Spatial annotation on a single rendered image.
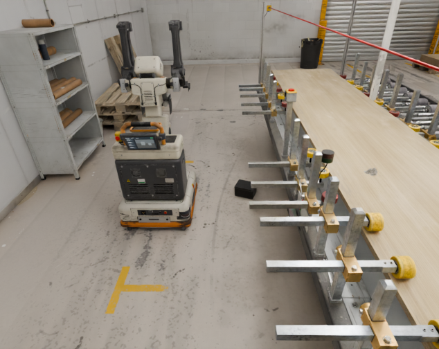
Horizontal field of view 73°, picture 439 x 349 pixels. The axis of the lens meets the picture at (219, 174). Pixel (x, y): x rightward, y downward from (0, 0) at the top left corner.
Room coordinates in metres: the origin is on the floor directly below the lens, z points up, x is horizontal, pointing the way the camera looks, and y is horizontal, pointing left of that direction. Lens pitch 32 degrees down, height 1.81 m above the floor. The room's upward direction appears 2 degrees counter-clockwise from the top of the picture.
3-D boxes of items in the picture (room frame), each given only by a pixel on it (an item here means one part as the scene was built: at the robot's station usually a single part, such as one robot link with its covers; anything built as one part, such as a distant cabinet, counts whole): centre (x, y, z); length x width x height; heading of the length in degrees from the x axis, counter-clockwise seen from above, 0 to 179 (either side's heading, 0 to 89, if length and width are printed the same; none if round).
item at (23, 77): (3.38, 1.84, 0.78); 0.90 x 0.45 x 1.55; 178
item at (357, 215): (0.78, -0.47, 0.94); 0.04 x 0.04 x 0.48; 88
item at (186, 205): (2.32, 0.57, 0.16); 0.67 x 0.64 x 0.25; 177
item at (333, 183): (1.03, -0.48, 0.91); 0.04 x 0.04 x 0.48; 88
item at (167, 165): (2.23, 0.57, 0.59); 0.55 x 0.34 x 0.83; 87
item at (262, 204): (1.24, -0.37, 0.84); 0.43 x 0.03 x 0.04; 88
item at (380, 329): (0.51, -0.46, 0.95); 0.14 x 0.06 x 0.05; 178
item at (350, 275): (0.76, -0.47, 0.95); 0.14 x 0.06 x 0.05; 178
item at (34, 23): (3.49, 1.84, 1.59); 0.30 x 0.08 x 0.08; 88
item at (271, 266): (0.74, -0.41, 0.95); 0.50 x 0.04 x 0.04; 88
